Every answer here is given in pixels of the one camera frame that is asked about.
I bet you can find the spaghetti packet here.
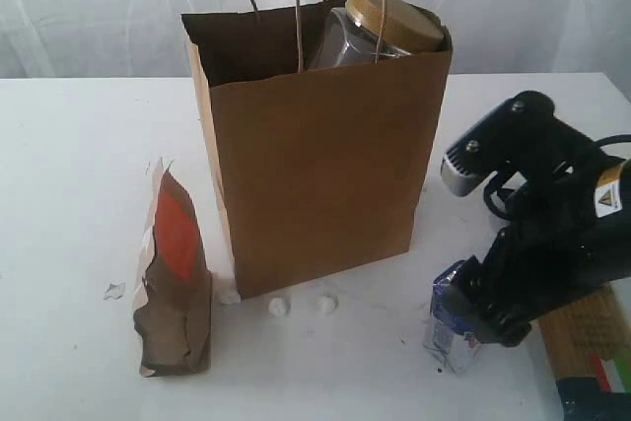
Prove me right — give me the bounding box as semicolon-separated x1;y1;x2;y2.
538;285;630;394

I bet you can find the small torn paper scrap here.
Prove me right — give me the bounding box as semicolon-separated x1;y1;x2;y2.
103;283;126;301

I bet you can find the brown kraft pouch orange label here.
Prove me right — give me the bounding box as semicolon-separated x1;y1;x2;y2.
132;160;213;378

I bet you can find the nut jar gold lid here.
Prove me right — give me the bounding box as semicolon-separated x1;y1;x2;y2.
308;0;445;70

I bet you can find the blue white milk carton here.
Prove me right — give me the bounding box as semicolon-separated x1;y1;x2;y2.
423;260;482;374

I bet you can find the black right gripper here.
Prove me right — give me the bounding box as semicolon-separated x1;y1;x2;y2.
452;161;630;347

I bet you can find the brown paper shopping bag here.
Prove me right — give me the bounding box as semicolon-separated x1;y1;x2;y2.
181;0;453;299

